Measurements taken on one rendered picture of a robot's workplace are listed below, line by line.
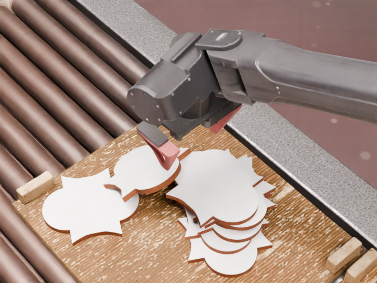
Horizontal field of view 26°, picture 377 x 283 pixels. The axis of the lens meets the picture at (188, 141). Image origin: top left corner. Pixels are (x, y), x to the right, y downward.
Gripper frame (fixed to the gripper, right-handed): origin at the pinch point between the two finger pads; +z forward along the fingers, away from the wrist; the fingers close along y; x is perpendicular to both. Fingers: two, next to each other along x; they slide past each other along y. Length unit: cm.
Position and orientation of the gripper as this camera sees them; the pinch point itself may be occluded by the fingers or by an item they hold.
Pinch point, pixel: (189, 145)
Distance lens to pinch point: 117.3
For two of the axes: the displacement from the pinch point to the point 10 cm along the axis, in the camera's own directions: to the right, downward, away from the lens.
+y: -7.3, 5.3, -4.4
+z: -0.1, 6.4, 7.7
